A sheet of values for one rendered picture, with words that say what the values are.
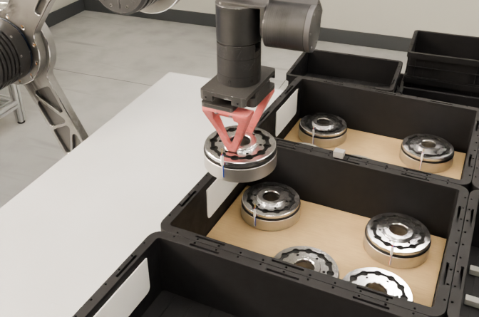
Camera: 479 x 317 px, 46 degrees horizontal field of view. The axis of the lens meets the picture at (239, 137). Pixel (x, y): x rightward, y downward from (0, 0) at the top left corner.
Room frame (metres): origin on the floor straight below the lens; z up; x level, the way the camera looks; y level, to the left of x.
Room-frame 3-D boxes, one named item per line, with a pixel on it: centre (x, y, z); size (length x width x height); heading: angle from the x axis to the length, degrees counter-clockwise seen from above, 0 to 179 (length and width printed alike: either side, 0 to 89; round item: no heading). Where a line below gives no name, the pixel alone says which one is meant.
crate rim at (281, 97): (0.95, -0.25, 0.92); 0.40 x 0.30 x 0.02; 65
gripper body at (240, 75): (0.68, 0.00, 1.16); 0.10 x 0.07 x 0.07; 154
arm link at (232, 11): (0.67, 0.00, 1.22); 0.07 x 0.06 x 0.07; 69
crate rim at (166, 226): (0.68, -0.12, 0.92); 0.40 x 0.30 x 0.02; 65
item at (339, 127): (1.07, -0.18, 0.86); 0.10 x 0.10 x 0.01
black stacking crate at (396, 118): (0.95, -0.25, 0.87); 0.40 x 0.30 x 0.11; 65
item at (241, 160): (0.68, 0.00, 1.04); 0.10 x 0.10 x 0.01
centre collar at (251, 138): (0.68, 0.00, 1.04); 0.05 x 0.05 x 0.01
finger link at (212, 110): (0.67, 0.01, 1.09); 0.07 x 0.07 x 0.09; 64
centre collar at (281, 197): (0.79, -0.06, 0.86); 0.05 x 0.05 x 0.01
